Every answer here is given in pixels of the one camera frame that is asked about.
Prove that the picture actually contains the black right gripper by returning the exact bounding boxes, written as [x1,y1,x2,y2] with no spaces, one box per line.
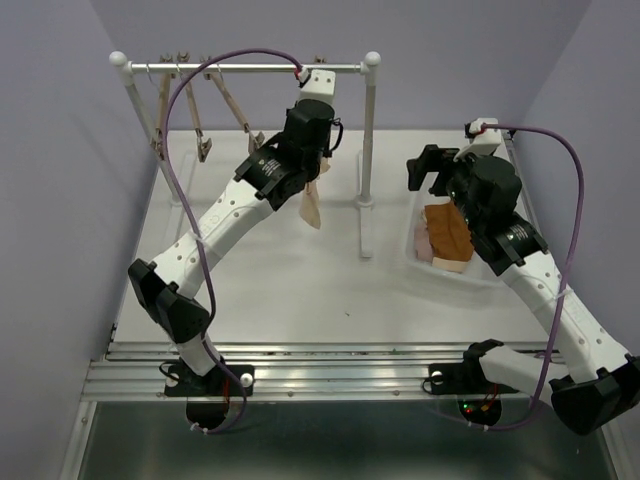
[407,143,489,232]

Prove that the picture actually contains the orange underwear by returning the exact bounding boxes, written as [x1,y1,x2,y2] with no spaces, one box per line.
[424,201,474,262]

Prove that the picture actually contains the pink underwear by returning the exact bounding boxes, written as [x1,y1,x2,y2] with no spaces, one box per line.
[413,209,434,263]

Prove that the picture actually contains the cream underwear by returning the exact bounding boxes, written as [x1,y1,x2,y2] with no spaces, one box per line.
[299,157,331,230]

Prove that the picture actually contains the beige hanger with orange underwear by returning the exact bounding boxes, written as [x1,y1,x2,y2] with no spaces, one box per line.
[203,70,265,154]

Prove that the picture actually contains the beige clip hanger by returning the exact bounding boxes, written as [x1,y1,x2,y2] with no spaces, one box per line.
[184,82,212,163]
[148,73,174,161]

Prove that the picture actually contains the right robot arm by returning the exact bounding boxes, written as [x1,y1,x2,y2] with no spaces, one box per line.
[406,144,639,435]

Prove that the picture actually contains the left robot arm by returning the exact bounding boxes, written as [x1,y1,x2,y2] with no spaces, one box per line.
[128,99,339,397]

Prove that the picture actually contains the empty beige clip hanger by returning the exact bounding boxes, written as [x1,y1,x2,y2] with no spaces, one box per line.
[148,73,174,161]

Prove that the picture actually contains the white plastic basket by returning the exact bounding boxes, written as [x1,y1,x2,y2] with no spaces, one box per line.
[402,129,531,289]

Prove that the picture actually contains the white metal clothes rack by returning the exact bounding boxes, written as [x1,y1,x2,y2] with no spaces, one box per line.
[109,51,381,259]

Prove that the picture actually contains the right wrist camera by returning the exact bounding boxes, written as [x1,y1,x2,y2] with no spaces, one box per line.
[454,118,502,161]

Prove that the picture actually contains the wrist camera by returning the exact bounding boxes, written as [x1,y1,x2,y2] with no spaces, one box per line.
[298,68,336,105]
[454,118,502,161]

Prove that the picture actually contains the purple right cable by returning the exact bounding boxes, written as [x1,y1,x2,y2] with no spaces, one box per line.
[434,124,585,432]

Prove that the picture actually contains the purple cable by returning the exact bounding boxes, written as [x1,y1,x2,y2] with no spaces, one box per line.
[164,48,306,435]
[434,124,585,432]

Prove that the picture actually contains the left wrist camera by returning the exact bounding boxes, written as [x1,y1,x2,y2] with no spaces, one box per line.
[298,68,336,105]

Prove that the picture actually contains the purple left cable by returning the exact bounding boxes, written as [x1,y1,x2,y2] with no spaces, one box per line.
[164,48,306,435]

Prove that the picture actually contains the aluminium mounting rail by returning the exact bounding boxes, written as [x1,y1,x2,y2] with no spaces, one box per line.
[82,130,611,401]

